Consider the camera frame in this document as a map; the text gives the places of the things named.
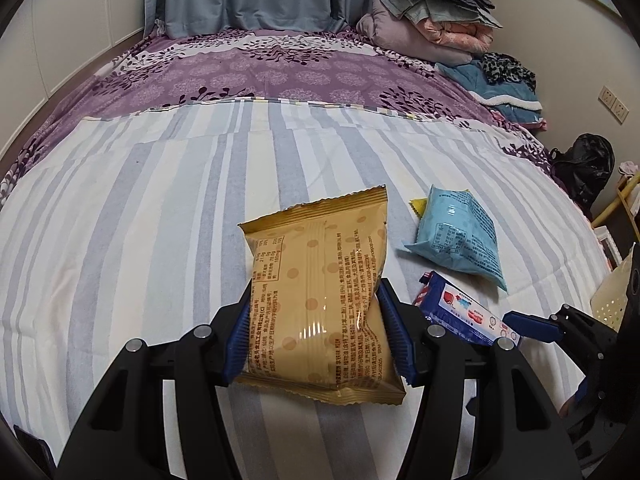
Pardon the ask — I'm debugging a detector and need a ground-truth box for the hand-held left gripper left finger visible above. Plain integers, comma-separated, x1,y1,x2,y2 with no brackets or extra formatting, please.
55,280,253,480

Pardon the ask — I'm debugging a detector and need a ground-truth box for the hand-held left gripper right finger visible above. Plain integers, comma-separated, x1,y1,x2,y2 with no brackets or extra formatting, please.
376,277,583,480

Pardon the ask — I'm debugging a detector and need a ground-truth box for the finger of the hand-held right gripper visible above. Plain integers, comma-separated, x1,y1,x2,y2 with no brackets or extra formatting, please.
501,304,621,361

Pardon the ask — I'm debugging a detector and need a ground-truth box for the dark blue snack packet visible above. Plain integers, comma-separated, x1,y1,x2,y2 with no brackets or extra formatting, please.
412,271,523,348

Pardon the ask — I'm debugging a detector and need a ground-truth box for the cream perforated plastic basket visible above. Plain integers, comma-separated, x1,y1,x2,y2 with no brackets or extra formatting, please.
590,250,633,331

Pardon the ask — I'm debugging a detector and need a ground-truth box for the golden dotted snack packet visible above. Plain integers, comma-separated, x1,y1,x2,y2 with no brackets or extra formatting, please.
235,183,407,407

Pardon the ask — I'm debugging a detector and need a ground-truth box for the light blue snack packet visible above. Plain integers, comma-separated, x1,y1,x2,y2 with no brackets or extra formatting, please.
402,184,508,293

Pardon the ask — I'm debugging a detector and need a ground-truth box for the wooden shelf rack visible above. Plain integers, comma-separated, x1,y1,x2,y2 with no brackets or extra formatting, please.
590,170,640,241

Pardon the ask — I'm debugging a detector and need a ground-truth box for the black leather bag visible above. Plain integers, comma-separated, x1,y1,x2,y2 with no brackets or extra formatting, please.
547,132,616,211

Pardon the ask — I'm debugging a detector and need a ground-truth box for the blue fleece garment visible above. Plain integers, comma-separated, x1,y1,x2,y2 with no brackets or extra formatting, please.
435,57,543,123

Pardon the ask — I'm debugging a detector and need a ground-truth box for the leopard print cloth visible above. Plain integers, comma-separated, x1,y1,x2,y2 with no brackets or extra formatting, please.
480,51,537,90

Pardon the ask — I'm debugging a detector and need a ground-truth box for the purple floral bed sheet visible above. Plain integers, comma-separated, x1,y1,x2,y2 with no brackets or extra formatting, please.
0,27,556,211

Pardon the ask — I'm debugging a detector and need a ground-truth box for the pink folded quilt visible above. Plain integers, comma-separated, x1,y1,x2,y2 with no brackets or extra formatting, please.
412,15,496,53

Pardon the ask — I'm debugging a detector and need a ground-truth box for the white wardrobe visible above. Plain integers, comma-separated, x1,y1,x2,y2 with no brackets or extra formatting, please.
0,0,151,126

